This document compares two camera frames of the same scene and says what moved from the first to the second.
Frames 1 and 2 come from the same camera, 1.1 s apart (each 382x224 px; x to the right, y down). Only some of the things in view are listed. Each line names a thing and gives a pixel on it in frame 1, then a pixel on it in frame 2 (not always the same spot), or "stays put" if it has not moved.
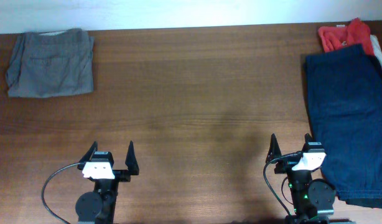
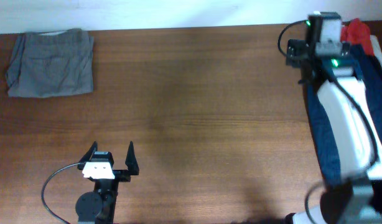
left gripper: x=122 y=175 stays put
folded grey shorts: x=51 y=63 stays put
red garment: x=357 y=32 stays put
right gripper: x=280 y=168 -> x=293 y=50
